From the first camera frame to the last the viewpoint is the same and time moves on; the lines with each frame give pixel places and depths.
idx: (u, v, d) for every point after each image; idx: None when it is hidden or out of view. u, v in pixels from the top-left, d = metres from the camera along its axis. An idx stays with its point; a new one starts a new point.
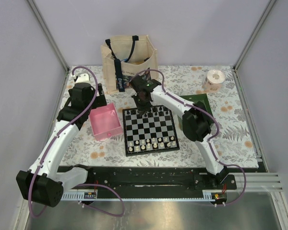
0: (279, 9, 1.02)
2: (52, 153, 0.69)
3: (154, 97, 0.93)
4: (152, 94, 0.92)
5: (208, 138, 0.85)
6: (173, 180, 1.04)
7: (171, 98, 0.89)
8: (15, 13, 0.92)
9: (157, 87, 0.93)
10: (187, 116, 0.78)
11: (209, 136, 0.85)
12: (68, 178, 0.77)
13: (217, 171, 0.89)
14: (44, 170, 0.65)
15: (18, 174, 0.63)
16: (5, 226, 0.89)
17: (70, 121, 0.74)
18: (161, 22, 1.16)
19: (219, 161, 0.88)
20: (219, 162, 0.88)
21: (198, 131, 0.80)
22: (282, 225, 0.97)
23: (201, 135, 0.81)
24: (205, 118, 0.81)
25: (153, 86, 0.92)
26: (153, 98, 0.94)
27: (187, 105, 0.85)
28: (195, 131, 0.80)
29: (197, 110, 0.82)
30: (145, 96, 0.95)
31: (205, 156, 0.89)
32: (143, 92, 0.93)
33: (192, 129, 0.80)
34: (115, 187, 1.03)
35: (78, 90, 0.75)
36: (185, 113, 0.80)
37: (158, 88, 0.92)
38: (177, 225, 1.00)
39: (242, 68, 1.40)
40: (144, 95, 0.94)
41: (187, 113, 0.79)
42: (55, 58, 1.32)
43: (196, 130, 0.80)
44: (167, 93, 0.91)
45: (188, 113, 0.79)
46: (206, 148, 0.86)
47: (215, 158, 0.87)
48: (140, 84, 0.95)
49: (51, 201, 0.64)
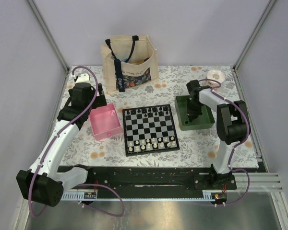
0: (278, 9, 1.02)
2: (52, 153, 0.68)
3: (200, 97, 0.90)
4: (199, 94, 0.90)
5: (234, 144, 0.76)
6: (173, 180, 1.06)
7: (213, 94, 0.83)
8: (15, 13, 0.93)
9: (206, 89, 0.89)
10: (222, 108, 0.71)
11: (236, 143, 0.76)
12: (68, 178, 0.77)
13: (219, 171, 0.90)
14: (45, 170, 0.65)
15: (18, 173, 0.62)
16: (5, 226, 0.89)
17: (70, 121, 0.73)
18: (161, 21, 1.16)
19: (230, 167, 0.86)
20: (229, 167, 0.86)
21: (230, 129, 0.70)
22: (283, 225, 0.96)
23: (233, 138, 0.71)
24: (243, 119, 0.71)
25: (203, 89, 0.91)
26: (200, 98, 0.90)
27: (227, 100, 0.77)
28: (226, 127, 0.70)
29: (236, 109, 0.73)
30: (195, 97, 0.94)
31: (221, 154, 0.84)
32: (194, 94, 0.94)
33: (226, 123, 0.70)
34: (115, 187, 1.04)
35: (78, 89, 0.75)
36: (219, 105, 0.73)
37: (206, 89, 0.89)
38: (177, 225, 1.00)
39: (242, 68, 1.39)
40: (193, 96, 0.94)
41: (222, 105, 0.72)
42: (55, 59, 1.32)
43: (230, 127, 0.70)
44: (213, 92, 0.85)
45: (224, 106, 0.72)
46: (226, 151, 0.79)
47: (228, 162, 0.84)
48: (195, 86, 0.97)
49: (51, 201, 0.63)
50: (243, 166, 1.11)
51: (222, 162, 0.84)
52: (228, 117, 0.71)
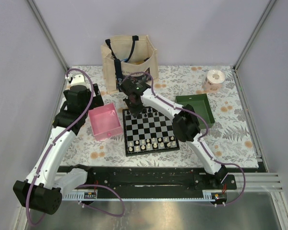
0: (278, 9, 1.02)
2: (48, 162, 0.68)
3: (144, 100, 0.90)
4: (142, 97, 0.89)
5: (198, 137, 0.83)
6: (173, 180, 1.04)
7: (160, 102, 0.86)
8: (15, 14, 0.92)
9: (147, 91, 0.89)
10: (177, 120, 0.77)
11: (199, 135, 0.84)
12: (67, 183, 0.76)
13: (215, 170, 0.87)
14: (41, 180, 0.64)
15: (15, 184, 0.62)
16: (5, 226, 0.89)
17: (66, 128, 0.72)
18: (161, 21, 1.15)
19: (214, 159, 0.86)
20: (215, 161, 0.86)
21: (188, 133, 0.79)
22: (283, 225, 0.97)
23: (190, 137, 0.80)
24: (193, 118, 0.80)
25: (143, 90, 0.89)
26: (143, 101, 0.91)
27: (177, 108, 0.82)
28: (185, 133, 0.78)
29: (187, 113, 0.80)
30: (136, 98, 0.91)
31: (200, 156, 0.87)
32: (133, 96, 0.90)
33: (182, 131, 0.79)
34: (115, 187, 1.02)
35: (74, 94, 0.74)
36: (174, 118, 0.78)
37: (148, 91, 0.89)
38: (177, 225, 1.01)
39: (242, 68, 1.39)
40: (134, 99, 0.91)
41: (177, 116, 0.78)
42: (55, 59, 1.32)
43: (186, 132, 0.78)
44: (157, 96, 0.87)
45: (178, 116, 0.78)
46: (198, 148, 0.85)
47: (210, 157, 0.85)
48: (130, 86, 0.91)
49: (49, 209, 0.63)
50: (244, 166, 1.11)
51: (206, 161, 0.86)
52: (184, 123, 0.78)
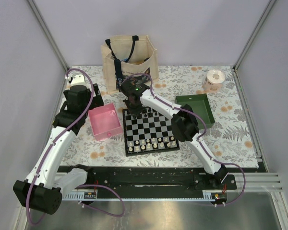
0: (278, 9, 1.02)
2: (48, 162, 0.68)
3: (143, 101, 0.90)
4: (141, 98, 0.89)
5: (198, 137, 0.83)
6: (173, 180, 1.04)
7: (159, 102, 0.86)
8: (15, 13, 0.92)
9: (146, 91, 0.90)
10: (176, 119, 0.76)
11: (198, 135, 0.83)
12: (67, 183, 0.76)
13: (215, 170, 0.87)
14: (41, 180, 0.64)
15: (15, 184, 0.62)
16: (5, 226, 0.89)
17: (66, 128, 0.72)
18: (161, 22, 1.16)
19: (213, 159, 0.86)
20: (214, 160, 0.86)
21: (186, 133, 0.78)
22: (283, 225, 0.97)
23: (189, 137, 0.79)
24: (192, 118, 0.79)
25: (142, 90, 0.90)
26: (143, 102, 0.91)
27: (175, 109, 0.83)
28: (184, 132, 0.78)
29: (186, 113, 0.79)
30: (135, 99, 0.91)
31: (199, 156, 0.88)
32: (132, 97, 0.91)
33: (180, 131, 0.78)
34: (115, 187, 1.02)
35: (74, 94, 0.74)
36: (173, 118, 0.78)
37: (147, 92, 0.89)
38: (177, 225, 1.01)
39: (242, 68, 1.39)
40: (133, 100, 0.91)
41: (175, 116, 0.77)
42: (55, 59, 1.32)
43: (185, 132, 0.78)
44: (156, 97, 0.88)
45: (177, 116, 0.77)
46: (197, 148, 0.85)
47: (210, 156, 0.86)
48: (129, 88, 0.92)
49: (49, 209, 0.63)
50: (244, 166, 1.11)
51: (206, 161, 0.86)
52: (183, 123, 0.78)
